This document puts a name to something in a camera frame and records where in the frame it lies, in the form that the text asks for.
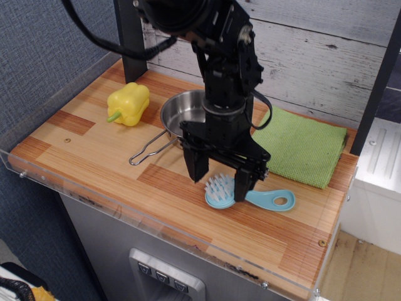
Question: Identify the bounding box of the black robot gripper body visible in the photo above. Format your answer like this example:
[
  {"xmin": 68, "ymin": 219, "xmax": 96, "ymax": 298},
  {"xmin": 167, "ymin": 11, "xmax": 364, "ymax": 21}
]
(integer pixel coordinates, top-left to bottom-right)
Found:
[{"xmin": 180, "ymin": 107, "xmax": 270, "ymax": 181}]

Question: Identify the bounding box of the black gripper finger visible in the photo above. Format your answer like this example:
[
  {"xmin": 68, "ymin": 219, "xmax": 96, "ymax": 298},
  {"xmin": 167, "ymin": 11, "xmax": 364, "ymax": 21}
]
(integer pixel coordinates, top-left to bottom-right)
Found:
[
  {"xmin": 234, "ymin": 169, "xmax": 258, "ymax": 202},
  {"xmin": 183, "ymin": 146, "xmax": 209, "ymax": 182}
]

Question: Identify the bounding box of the light blue dish brush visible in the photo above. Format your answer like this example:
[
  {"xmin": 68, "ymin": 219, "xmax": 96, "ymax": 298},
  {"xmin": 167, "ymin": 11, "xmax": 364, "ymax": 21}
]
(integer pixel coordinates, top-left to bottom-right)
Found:
[{"xmin": 205, "ymin": 174, "xmax": 296, "ymax": 212}]

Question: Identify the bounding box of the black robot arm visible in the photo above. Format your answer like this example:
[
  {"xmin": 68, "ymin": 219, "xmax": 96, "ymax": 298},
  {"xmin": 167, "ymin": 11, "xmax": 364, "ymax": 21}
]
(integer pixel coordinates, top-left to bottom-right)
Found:
[{"xmin": 135, "ymin": 1, "xmax": 270, "ymax": 201}]

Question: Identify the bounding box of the green folded cloth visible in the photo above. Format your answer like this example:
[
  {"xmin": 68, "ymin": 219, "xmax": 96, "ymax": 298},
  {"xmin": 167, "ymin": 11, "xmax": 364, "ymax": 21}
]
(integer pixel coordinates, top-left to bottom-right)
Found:
[{"xmin": 253, "ymin": 107, "xmax": 347, "ymax": 189}]

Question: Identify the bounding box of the stainless steel pan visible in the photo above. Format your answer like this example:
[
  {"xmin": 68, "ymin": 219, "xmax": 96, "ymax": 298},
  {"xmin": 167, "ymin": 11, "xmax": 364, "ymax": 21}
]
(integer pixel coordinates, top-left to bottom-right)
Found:
[{"xmin": 128, "ymin": 90, "xmax": 206, "ymax": 166}]

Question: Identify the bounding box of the yellow toy bell pepper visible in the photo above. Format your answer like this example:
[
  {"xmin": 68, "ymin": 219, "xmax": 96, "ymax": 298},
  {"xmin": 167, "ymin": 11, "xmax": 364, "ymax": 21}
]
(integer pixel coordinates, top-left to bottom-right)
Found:
[{"xmin": 107, "ymin": 82, "xmax": 150, "ymax": 127}]

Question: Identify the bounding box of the grey metal cabinet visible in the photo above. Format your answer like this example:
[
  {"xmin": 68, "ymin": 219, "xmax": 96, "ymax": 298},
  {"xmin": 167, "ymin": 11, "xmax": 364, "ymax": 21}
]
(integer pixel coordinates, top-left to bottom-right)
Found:
[{"xmin": 61, "ymin": 194, "xmax": 284, "ymax": 300}]

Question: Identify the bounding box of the silver cabinet button panel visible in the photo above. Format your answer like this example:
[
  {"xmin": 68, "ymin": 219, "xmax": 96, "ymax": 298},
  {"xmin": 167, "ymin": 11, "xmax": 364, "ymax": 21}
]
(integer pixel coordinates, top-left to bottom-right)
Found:
[{"xmin": 129, "ymin": 248, "xmax": 206, "ymax": 300}]

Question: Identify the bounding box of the white side cabinet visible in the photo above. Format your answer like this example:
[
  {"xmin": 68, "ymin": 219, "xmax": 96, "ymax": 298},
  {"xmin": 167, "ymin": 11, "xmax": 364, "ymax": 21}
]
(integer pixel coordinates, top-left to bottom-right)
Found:
[{"xmin": 340, "ymin": 118, "xmax": 400, "ymax": 254}]

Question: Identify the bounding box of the clear acrylic table guard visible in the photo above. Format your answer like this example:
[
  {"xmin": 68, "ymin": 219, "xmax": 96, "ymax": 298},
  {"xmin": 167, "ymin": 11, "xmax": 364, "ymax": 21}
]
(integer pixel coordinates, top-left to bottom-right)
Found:
[{"xmin": 1, "ymin": 41, "xmax": 358, "ymax": 300}]

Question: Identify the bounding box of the black yellow bag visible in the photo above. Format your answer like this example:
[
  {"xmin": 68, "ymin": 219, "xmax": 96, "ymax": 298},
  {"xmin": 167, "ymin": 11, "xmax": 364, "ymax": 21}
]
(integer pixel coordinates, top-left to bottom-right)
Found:
[{"xmin": 1, "ymin": 262, "xmax": 57, "ymax": 301}]

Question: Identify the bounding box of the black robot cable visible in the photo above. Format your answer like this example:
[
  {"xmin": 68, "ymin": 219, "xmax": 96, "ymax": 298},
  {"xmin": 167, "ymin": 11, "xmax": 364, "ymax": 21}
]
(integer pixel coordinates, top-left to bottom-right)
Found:
[{"xmin": 61, "ymin": 0, "xmax": 177, "ymax": 60}]

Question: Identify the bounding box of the dark left vertical post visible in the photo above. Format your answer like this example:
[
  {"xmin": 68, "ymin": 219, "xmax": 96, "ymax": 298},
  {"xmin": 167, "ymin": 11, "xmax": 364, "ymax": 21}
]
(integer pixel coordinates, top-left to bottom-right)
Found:
[{"xmin": 113, "ymin": 0, "xmax": 147, "ymax": 83}]

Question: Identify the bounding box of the dark vertical post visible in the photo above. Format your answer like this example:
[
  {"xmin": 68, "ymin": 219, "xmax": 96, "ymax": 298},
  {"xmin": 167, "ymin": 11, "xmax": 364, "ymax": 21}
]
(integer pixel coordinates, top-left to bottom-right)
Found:
[
  {"xmin": 113, "ymin": 0, "xmax": 147, "ymax": 83},
  {"xmin": 350, "ymin": 12, "xmax": 400, "ymax": 156}
]

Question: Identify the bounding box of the dark right vertical post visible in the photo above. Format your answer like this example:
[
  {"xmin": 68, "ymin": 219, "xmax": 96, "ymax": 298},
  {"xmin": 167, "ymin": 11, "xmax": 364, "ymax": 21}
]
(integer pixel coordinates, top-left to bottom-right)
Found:
[{"xmin": 350, "ymin": 12, "xmax": 400, "ymax": 156}]

